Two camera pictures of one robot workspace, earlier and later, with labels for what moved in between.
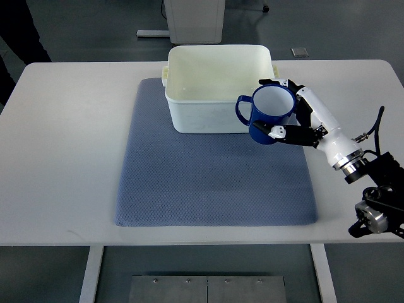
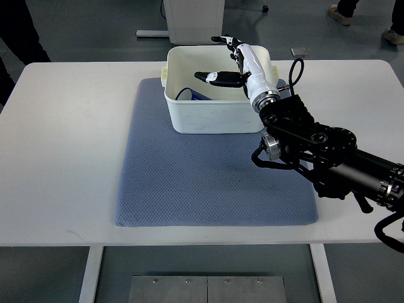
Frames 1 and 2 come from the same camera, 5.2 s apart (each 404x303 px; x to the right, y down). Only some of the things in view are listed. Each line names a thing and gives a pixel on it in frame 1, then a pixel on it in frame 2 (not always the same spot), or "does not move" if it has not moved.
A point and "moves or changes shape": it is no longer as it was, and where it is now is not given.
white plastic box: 202,82 does not move
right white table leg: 323,273 does not move
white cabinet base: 192,22 does not move
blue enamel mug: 271,103 moves or changes shape
